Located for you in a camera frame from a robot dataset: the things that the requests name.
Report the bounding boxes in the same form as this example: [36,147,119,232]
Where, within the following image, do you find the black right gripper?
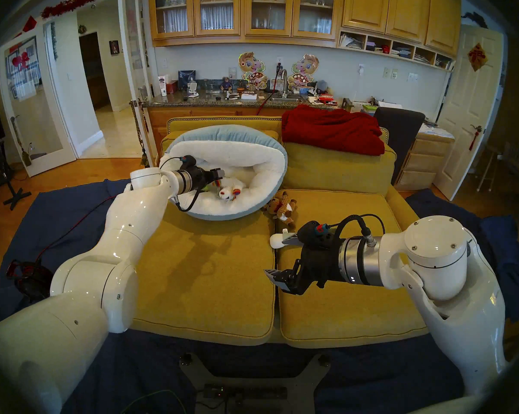
[265,233,344,295]

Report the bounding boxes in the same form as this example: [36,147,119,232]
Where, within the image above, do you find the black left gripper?
[190,166,224,192]

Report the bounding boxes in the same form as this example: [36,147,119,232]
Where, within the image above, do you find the white fluffy plush toy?
[218,178,247,202]

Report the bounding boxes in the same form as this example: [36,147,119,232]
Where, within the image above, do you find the green bottle plush toy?
[270,229,299,250]

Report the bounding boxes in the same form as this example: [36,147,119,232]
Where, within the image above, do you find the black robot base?
[180,353,331,414]

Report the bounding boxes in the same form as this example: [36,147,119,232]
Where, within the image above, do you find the white and blue dog bed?
[158,124,288,221]

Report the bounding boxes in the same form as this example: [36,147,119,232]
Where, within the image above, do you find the brown reindeer plush toy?
[264,191,298,228]

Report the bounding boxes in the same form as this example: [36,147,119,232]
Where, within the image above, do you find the granite counter with wood base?
[143,90,342,159]

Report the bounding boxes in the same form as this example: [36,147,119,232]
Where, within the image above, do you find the yellow back cushion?
[283,141,397,197]

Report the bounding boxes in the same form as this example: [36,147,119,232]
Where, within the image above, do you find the red blanket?
[281,104,386,156]

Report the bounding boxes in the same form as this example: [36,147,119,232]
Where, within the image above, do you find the yellow sofa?
[130,116,430,349]

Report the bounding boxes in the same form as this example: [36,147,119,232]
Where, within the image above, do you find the white glass french door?
[0,23,77,177]
[118,0,159,176]

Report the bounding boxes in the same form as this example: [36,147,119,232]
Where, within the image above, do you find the wooden drawer cabinet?
[393,133,456,191]

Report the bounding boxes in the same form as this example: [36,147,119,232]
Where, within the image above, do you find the dark upholstered chair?
[374,107,426,185]

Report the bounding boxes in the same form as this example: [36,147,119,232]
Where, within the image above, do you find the blue floor cloth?
[0,176,467,414]

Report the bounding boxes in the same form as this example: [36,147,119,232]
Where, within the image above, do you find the long hanging shoehorn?
[10,116,32,167]

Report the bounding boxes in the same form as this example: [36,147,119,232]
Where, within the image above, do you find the stack of papers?
[418,122,456,140]

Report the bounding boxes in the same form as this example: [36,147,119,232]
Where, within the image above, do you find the white leg stool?
[476,145,503,193]

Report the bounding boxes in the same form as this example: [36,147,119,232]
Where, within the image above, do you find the red tinsel garland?
[41,0,118,20]

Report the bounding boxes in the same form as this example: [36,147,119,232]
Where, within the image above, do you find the dark blue blanket heap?
[406,189,519,323]

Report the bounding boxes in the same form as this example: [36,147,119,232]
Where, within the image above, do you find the white panel door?
[432,24,505,201]

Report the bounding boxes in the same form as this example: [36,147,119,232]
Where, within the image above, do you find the red diamond door ornament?
[467,42,488,72]

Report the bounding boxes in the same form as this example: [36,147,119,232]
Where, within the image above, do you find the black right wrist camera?
[297,220,330,245]

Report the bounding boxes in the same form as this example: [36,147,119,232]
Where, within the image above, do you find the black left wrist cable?
[159,157,202,213]

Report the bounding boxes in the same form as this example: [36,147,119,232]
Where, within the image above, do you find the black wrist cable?
[159,157,202,213]
[328,214,386,248]

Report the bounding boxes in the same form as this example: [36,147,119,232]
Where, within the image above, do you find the hanging door bell strap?
[129,99,153,175]

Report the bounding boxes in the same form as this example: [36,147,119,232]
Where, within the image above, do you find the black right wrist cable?
[328,214,386,248]

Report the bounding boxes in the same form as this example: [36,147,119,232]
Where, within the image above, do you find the cartoon child wall decoration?
[238,52,268,90]
[287,54,320,90]

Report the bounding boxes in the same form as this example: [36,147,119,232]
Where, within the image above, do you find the red floor cable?
[35,195,118,263]

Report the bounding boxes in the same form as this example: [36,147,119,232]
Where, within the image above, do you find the black and red cable reel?
[6,258,55,301]

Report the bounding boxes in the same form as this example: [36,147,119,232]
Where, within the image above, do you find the wooden wall cabinets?
[148,0,462,72]

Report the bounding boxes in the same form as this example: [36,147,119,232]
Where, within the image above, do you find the black wall decoration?
[461,11,488,29]

